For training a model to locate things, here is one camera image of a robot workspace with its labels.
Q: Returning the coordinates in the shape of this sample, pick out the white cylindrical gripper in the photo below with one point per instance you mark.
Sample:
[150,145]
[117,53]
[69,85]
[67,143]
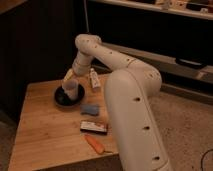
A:
[80,67]

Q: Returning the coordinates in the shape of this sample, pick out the black and white eraser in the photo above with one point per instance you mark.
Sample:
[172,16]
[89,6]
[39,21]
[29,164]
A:
[95,127]

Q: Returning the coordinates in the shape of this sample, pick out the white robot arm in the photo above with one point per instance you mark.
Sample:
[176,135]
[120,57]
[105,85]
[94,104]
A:
[126,93]

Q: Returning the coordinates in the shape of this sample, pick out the white paper cup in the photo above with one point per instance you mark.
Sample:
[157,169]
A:
[70,88]

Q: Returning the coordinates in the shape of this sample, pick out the white tube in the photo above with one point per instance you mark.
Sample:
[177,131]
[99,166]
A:
[95,82]

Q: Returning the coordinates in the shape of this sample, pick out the black round plate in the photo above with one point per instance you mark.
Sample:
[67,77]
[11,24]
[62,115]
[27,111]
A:
[61,98]

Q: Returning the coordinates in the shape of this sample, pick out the blue sponge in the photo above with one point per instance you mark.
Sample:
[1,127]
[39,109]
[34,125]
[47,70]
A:
[90,109]

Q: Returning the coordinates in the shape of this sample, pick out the vertical metal pole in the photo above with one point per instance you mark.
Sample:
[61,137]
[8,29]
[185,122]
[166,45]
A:
[86,16]

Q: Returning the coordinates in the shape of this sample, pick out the orange carrot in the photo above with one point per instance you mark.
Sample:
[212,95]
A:
[95,144]

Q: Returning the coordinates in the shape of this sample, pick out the low wooden bench ledge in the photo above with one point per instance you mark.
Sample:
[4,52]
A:
[167,64]

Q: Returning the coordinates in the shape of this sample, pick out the black handle on shelf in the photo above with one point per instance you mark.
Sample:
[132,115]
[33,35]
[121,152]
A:
[190,64]

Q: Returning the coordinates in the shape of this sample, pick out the long wall shelf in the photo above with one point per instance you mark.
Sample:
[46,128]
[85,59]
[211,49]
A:
[177,7]

